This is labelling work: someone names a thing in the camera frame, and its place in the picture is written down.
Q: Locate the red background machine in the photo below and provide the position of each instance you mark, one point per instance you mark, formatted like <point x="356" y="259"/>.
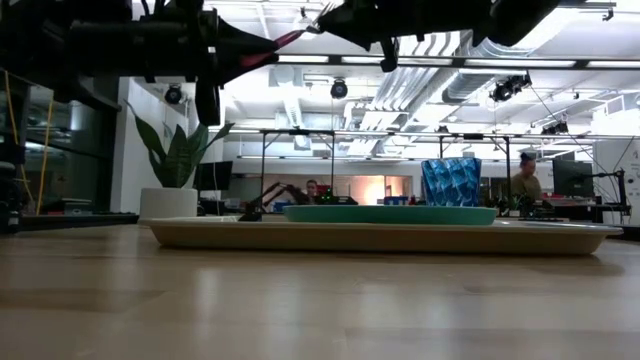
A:
<point x="335" y="199"/>

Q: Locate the person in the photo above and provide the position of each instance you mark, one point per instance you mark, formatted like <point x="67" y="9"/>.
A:
<point x="525" y="185"/>
<point x="312" y="189"/>

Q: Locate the beige plastic tray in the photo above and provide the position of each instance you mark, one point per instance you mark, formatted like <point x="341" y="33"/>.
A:
<point x="350" y="240"/>

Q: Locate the teal plastic plate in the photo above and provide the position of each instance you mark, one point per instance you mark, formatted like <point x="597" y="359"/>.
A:
<point x="390" y="215"/>

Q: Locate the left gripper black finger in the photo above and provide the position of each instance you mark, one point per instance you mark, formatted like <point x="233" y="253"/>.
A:
<point x="235" y="70"/>
<point x="237" y="40"/>

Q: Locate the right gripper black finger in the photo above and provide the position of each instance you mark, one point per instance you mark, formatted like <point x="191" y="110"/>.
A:
<point x="360" y="32"/>
<point x="360" y="12"/>

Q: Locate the black background robot arm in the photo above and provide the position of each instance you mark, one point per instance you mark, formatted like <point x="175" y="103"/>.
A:
<point x="265" y="197"/>

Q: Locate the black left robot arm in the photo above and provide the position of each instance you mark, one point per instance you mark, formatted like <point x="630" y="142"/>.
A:
<point x="75" y="45"/>

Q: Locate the black background station frame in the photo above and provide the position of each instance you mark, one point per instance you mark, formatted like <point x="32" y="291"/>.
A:
<point x="475" y="136"/>
<point x="300" y="132"/>

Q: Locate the black ceiling spotlight cluster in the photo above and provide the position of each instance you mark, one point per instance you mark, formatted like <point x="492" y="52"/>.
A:
<point x="507" y="89"/>

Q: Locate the blue patterned cup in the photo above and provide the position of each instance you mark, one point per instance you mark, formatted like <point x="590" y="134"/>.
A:
<point x="450" y="182"/>

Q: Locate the white panel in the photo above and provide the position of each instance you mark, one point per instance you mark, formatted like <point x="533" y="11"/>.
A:
<point x="612" y="160"/>

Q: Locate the black computer monitor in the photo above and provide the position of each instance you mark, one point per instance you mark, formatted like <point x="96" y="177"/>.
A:
<point x="214" y="175"/>
<point x="572" y="177"/>

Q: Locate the blue background bins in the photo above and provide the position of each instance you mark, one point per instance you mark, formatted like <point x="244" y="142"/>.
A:
<point x="396" y="200"/>

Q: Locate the black aluminium frame rail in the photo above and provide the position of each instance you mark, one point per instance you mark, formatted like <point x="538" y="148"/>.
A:
<point x="75" y="222"/>

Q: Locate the black overhead frame beam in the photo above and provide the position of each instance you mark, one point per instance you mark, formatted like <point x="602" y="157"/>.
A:
<point x="450" y="61"/>

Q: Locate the black round hanging camera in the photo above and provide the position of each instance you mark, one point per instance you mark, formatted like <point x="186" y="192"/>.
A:
<point x="339" y="89"/>
<point x="173" y="95"/>

